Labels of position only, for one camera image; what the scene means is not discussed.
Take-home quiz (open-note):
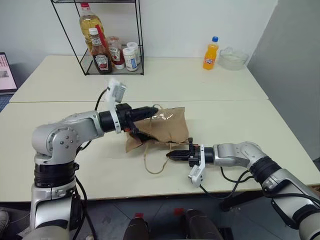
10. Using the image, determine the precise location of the laptop screen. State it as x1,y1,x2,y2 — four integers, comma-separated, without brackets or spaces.
0,52,19,96

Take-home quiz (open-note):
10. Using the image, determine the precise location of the clear glass bowl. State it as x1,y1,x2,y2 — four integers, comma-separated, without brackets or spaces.
218,45,249,71

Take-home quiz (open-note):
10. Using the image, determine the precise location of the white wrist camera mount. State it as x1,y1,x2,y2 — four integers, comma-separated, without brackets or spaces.
104,78,128,135
187,144,207,188

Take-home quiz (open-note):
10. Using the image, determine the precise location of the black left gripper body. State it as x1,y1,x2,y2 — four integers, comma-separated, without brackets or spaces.
116,102,138,134

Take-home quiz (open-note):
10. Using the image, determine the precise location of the large yellow oil bottle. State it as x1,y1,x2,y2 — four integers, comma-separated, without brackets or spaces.
79,2,105,54

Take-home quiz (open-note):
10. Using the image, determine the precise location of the dark rounded shape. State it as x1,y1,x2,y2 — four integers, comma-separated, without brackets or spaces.
123,216,151,240
183,209,224,240

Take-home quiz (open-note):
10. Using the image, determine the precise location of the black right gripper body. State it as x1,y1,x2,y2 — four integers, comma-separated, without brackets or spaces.
187,137,202,168

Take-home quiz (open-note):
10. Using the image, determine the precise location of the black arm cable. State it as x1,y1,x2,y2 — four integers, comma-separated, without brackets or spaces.
199,165,320,226
73,87,112,240

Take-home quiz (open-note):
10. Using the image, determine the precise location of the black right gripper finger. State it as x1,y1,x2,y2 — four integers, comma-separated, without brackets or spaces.
166,149,191,157
166,154,191,162

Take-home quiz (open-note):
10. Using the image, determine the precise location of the ketchup bottle with red cap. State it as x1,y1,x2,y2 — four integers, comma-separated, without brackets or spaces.
106,35,126,71

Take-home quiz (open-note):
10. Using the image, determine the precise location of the white seasoning jar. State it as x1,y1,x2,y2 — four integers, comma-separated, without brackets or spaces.
122,47,139,72
125,41,141,66

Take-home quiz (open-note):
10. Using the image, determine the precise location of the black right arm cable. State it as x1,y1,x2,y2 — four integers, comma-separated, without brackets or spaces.
199,165,320,226

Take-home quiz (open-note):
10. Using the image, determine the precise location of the black table leg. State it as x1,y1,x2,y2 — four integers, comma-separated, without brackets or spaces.
219,184,254,213

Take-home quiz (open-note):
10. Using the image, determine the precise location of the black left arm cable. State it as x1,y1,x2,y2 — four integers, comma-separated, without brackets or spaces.
73,87,112,240

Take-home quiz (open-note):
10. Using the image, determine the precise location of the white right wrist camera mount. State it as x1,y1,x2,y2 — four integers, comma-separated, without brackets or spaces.
187,144,207,188

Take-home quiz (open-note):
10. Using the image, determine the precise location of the orange soda bottle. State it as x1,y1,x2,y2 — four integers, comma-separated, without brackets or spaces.
202,35,220,71

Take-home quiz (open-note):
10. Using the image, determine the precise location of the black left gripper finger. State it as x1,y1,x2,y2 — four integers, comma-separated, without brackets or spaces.
129,122,156,141
134,105,159,121

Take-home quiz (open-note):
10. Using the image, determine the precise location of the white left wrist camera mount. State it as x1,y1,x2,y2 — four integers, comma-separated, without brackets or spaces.
104,78,128,135

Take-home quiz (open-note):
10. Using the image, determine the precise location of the ketchup bottle with white cap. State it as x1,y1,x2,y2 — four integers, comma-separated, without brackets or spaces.
88,27,114,75

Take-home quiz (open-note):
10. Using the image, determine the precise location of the brown paper bag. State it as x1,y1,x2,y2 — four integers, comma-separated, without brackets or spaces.
124,104,190,175

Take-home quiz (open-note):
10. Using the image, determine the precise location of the black wire rack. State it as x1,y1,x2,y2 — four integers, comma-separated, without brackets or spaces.
50,0,146,77

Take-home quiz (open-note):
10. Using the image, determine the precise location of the grey shoe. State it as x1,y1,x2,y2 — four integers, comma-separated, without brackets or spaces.
0,209,10,234

